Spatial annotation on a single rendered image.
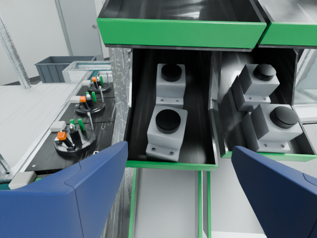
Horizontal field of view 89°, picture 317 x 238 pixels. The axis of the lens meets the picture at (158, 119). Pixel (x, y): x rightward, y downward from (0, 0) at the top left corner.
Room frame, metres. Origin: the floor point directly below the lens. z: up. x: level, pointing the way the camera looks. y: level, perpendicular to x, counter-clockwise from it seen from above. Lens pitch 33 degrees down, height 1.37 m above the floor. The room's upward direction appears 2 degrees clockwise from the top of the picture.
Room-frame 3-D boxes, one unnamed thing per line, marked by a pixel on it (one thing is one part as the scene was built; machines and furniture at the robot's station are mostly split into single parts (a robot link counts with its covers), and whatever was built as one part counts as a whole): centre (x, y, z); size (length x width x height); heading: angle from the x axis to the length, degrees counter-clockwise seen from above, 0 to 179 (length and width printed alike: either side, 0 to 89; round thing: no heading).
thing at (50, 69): (2.13, 1.18, 0.73); 0.62 x 0.42 x 0.23; 99
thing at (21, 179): (0.27, 0.37, 0.97); 0.05 x 0.05 x 0.04; 9
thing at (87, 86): (0.93, 0.37, 1.01); 0.24 x 0.24 x 0.13; 9
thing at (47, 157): (0.44, 0.30, 1.01); 0.24 x 0.24 x 0.13; 9
